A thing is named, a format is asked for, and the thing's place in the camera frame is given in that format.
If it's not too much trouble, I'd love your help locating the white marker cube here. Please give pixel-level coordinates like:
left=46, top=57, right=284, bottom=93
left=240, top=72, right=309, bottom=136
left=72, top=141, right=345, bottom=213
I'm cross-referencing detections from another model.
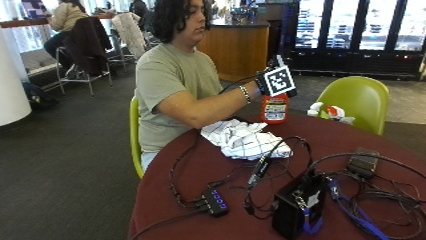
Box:
left=263, top=65, right=297, bottom=98

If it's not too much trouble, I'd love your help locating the black hub with blue lights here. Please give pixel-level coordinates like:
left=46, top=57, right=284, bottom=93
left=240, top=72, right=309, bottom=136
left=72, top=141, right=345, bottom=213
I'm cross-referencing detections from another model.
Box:
left=193, top=187, right=232, bottom=219

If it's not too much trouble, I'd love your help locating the beaded bracelet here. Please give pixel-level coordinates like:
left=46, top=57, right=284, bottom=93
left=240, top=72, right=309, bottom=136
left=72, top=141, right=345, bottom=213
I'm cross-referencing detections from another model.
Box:
left=239, top=85, right=253, bottom=105

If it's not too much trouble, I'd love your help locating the orange spray bottle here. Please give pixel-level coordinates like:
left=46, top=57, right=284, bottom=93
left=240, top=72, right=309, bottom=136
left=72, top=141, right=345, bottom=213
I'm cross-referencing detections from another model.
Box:
left=260, top=93, right=291, bottom=126

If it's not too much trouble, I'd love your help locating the wooden counter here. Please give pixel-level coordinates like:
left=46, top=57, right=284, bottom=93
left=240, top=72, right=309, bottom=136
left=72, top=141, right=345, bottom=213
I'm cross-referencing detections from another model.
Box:
left=196, top=19, right=272, bottom=83

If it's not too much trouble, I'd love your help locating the the person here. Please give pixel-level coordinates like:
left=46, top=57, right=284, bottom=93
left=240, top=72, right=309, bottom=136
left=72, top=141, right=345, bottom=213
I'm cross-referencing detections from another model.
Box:
left=135, top=0, right=261, bottom=173

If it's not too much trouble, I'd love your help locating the bundle of black cables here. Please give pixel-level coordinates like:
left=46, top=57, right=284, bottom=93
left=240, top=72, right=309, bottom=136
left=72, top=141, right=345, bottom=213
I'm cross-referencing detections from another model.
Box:
left=241, top=135, right=426, bottom=240

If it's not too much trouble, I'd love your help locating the blue lanyard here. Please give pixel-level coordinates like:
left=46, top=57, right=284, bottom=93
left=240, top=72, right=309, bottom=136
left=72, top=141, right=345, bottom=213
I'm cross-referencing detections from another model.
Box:
left=303, top=178, right=393, bottom=240

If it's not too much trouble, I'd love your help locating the black box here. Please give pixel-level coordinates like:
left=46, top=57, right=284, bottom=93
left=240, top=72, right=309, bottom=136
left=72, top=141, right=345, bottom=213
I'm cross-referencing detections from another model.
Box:
left=271, top=172, right=331, bottom=240

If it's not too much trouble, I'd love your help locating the dark grey adapter box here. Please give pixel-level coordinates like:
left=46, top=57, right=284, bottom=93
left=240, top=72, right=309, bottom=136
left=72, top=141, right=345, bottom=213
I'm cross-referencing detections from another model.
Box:
left=347, top=146, right=381, bottom=178

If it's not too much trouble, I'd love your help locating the white pillar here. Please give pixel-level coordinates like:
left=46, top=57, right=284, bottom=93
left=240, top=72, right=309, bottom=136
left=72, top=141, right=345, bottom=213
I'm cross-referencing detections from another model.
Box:
left=0, top=25, right=34, bottom=128

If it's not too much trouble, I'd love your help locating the white spray bottle red trigger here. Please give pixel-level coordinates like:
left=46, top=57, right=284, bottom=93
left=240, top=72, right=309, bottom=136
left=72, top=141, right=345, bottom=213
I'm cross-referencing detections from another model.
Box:
left=307, top=101, right=357, bottom=125

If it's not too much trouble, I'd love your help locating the black cable dongle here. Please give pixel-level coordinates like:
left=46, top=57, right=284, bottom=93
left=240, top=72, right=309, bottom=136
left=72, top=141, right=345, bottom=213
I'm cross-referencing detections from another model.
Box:
left=247, top=155, right=273, bottom=188

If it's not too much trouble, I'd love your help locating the black glove cable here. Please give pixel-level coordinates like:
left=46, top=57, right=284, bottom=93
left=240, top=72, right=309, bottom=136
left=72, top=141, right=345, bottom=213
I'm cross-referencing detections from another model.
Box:
left=128, top=73, right=261, bottom=240

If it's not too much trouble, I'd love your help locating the green chair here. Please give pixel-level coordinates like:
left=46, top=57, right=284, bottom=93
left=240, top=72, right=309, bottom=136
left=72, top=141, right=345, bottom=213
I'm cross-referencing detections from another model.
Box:
left=128, top=96, right=147, bottom=180
left=315, top=75, right=392, bottom=136

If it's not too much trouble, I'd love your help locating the white checkered cloth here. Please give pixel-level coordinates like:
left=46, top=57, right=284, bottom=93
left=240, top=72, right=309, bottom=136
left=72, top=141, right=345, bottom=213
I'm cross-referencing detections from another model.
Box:
left=200, top=118, right=295, bottom=161

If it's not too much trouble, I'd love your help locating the metal chair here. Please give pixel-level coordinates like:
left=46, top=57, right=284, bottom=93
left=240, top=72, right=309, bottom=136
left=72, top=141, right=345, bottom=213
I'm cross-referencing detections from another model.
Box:
left=55, top=16, right=115, bottom=98

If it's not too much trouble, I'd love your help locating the black bag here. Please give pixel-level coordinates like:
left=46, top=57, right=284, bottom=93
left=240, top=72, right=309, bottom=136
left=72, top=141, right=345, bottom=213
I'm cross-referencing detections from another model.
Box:
left=22, top=81, right=60, bottom=110

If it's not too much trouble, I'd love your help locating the dark jacket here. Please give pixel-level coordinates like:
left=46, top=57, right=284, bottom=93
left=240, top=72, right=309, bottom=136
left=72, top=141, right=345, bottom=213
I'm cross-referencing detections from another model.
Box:
left=62, top=16, right=115, bottom=77

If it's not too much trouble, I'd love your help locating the black display fridge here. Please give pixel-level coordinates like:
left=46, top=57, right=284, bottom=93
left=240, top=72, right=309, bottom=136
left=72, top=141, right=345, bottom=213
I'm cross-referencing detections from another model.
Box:
left=281, top=0, right=426, bottom=82

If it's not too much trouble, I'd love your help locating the white jacket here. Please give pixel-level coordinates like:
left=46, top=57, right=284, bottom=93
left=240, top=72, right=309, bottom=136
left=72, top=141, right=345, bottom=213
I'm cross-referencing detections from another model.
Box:
left=110, top=12, right=148, bottom=62

